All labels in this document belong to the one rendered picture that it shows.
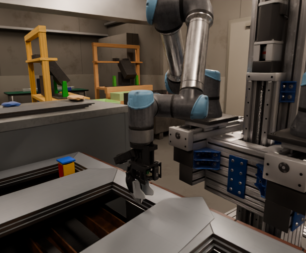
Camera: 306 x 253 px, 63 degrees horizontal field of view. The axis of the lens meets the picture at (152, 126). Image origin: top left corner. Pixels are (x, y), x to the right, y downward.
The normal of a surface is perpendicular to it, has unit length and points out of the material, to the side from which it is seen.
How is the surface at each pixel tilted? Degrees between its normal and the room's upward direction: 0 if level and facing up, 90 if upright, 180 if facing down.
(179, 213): 0
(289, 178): 90
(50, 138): 90
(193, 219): 0
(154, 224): 1
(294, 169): 90
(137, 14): 90
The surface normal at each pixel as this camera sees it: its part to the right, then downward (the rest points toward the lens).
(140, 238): 0.00, -0.97
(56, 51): 0.60, 0.18
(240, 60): -0.80, 0.14
